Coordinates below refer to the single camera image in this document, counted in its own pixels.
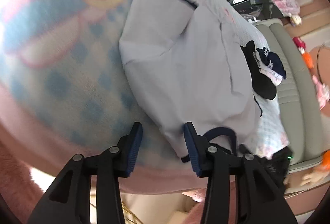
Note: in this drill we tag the orange plush toy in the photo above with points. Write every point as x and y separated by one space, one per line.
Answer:
306 60

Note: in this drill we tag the checkered printed pillow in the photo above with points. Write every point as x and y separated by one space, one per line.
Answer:
270 131

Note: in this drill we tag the red plush toy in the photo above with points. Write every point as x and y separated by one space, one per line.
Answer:
299 44

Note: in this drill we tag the black folded garment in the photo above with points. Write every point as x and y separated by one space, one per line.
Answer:
263 87

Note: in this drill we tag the white charger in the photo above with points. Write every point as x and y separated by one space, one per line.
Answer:
251 19

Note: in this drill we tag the cream bed frame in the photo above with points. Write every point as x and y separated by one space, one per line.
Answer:
159 203

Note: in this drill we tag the navy striped folded garment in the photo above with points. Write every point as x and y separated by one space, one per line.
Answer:
277 65

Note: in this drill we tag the printed checkered blanket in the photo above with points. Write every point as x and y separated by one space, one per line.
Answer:
64 72

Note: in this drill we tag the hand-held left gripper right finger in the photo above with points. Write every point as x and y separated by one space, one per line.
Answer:
192 149

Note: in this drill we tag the pink printed cloth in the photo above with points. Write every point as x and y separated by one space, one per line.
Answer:
282 1

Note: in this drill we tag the pale shirt with navy trim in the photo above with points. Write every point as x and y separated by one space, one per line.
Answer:
185 59

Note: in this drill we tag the yellowish plush toy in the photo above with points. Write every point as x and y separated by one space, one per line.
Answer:
296 20

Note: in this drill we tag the white printed folded garment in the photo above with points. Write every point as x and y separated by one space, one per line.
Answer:
261 64

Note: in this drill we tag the person's pink fleece clothing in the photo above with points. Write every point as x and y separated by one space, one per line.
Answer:
15 169

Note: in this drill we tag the pink white plush toy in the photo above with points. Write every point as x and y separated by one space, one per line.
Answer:
322 92

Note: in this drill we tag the grey padded headboard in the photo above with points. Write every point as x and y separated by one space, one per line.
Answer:
291 90

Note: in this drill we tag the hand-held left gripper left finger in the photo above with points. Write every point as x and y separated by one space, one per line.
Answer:
135 146

